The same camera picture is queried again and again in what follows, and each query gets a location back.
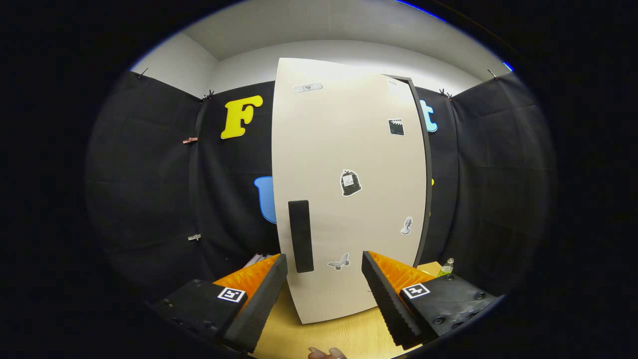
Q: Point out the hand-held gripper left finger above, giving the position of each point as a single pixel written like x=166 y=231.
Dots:
x=264 y=299

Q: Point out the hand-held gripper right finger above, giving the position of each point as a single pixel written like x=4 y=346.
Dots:
x=386 y=299

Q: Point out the grey shoe cabinet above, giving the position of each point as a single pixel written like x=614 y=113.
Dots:
x=429 y=174

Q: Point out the beige shoe cabinet door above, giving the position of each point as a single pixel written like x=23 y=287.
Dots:
x=339 y=139

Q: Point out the white book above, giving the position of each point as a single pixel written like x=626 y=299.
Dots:
x=253 y=261

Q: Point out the green drink bottle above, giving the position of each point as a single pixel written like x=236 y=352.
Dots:
x=446 y=269

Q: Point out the silver cloth clip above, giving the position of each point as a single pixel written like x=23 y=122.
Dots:
x=194 y=237

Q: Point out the black backdrop cloth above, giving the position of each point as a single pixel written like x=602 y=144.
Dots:
x=149 y=189

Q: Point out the red cloth clip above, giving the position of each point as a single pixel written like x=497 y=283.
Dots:
x=190 y=140

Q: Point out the black cloth clip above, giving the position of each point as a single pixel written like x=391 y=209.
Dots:
x=208 y=94
x=445 y=94

